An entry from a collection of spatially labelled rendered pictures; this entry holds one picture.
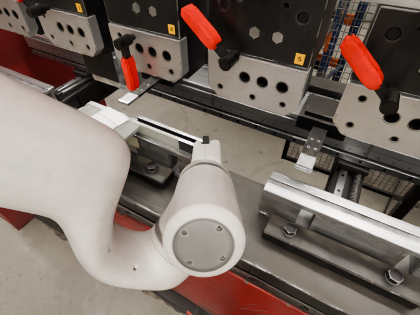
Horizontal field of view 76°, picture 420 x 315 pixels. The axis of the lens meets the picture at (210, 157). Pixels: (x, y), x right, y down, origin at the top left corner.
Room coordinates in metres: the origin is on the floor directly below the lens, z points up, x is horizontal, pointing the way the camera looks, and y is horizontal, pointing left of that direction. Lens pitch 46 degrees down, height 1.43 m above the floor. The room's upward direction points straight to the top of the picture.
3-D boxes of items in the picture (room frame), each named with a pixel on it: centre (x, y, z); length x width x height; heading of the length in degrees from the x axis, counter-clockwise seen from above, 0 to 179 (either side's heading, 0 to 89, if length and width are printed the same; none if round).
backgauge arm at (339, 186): (0.62, -0.47, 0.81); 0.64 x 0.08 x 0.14; 151
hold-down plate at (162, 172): (0.51, 0.24, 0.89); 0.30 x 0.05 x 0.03; 61
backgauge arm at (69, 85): (1.13, 0.45, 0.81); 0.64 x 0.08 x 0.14; 151
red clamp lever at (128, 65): (0.45, 0.14, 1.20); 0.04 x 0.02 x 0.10; 151
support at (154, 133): (0.51, 0.13, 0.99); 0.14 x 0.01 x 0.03; 61
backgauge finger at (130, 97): (0.73, 0.17, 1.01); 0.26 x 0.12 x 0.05; 151
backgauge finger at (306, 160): (0.49, -0.26, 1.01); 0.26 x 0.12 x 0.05; 151
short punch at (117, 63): (0.58, 0.24, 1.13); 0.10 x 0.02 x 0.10; 61
